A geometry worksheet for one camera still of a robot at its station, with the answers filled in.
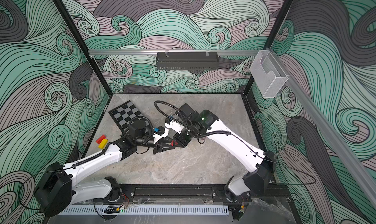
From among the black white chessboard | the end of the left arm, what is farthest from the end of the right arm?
the black white chessboard

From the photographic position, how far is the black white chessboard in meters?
1.00

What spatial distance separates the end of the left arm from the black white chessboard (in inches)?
16.2

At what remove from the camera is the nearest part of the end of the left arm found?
62 cm

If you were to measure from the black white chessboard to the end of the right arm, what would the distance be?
1.57 feet

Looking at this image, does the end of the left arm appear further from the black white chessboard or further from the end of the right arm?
the black white chessboard

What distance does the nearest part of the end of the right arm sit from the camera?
598mm
